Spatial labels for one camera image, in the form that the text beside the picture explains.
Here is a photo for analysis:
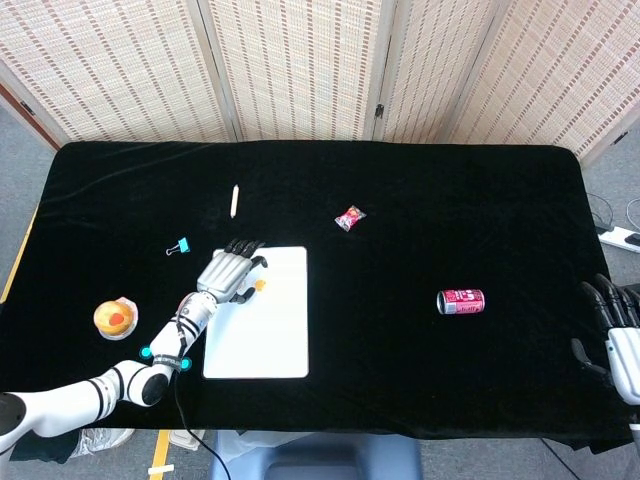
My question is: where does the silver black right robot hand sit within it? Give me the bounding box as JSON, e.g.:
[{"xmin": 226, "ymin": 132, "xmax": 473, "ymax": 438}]
[{"xmin": 571, "ymin": 273, "xmax": 640, "ymax": 406}]

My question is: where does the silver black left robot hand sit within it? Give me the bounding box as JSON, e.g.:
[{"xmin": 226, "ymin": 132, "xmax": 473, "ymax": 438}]
[{"xmin": 197, "ymin": 238, "xmax": 269, "ymax": 305}]

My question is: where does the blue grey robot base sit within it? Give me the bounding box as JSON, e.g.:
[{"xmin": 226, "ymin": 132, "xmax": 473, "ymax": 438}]
[{"xmin": 209, "ymin": 430, "xmax": 424, "ymax": 480}]

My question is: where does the white rectangular board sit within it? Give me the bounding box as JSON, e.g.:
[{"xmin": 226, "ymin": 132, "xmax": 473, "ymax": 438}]
[{"xmin": 202, "ymin": 245, "xmax": 310, "ymax": 380}]

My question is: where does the white power strip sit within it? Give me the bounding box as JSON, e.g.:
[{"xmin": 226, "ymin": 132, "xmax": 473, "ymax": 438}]
[{"xmin": 598, "ymin": 225, "xmax": 640, "ymax": 247}]

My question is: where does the red candy packet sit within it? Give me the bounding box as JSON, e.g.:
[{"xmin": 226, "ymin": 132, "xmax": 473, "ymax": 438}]
[{"xmin": 334, "ymin": 204, "xmax": 367, "ymax": 234}]

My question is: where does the red soda can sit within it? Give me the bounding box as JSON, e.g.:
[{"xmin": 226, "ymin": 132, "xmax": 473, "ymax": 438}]
[{"xmin": 436, "ymin": 288, "xmax": 487, "ymax": 316}]

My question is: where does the white box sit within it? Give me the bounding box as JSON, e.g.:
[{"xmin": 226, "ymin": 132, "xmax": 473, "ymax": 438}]
[{"xmin": 168, "ymin": 428, "xmax": 206, "ymax": 451}]

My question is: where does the black velvet tablecloth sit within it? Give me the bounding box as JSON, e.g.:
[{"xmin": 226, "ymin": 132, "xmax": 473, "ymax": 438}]
[{"xmin": 0, "ymin": 140, "xmax": 639, "ymax": 454}]

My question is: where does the clear plastic bag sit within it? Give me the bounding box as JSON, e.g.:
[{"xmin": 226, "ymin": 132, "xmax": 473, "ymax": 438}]
[{"xmin": 69, "ymin": 427, "xmax": 136, "ymax": 460}]

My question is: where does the bamboo folding screen panel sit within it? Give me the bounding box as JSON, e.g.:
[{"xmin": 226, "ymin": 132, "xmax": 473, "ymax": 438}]
[
  {"xmin": 372, "ymin": 0, "xmax": 506, "ymax": 146},
  {"xmin": 197, "ymin": 0, "xmax": 399, "ymax": 144},
  {"xmin": 444, "ymin": 0, "xmax": 640, "ymax": 167},
  {"xmin": 0, "ymin": 0, "xmax": 242, "ymax": 151}
]

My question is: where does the black floor cable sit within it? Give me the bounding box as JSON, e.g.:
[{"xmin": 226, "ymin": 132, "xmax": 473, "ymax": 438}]
[{"xmin": 585, "ymin": 192, "xmax": 617, "ymax": 232}]

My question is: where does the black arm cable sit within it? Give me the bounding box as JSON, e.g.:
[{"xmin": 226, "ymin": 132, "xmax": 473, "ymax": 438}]
[{"xmin": 172, "ymin": 319, "xmax": 226, "ymax": 480}]

